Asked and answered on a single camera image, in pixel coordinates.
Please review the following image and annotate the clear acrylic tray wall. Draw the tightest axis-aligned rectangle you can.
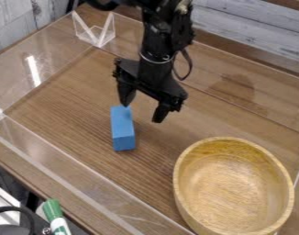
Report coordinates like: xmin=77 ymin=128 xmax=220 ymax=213
xmin=0 ymin=100 xmax=193 ymax=235

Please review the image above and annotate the black cable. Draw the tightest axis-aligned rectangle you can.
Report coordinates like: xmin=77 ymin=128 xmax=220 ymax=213
xmin=0 ymin=206 xmax=37 ymax=235

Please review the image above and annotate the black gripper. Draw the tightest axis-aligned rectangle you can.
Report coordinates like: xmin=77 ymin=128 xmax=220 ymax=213
xmin=112 ymin=54 xmax=186 ymax=123

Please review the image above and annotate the brown wooden bowl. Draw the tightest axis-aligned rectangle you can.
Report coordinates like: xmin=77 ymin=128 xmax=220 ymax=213
xmin=172 ymin=137 xmax=293 ymax=235

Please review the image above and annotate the green and white marker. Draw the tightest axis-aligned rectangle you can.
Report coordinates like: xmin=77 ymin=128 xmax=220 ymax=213
xmin=41 ymin=199 xmax=72 ymax=235

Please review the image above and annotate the blue rectangular block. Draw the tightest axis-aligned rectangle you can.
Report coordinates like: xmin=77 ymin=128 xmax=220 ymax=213
xmin=110 ymin=106 xmax=136 ymax=151

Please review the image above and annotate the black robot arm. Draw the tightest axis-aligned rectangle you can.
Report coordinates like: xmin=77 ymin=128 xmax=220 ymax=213
xmin=84 ymin=0 xmax=194 ymax=123

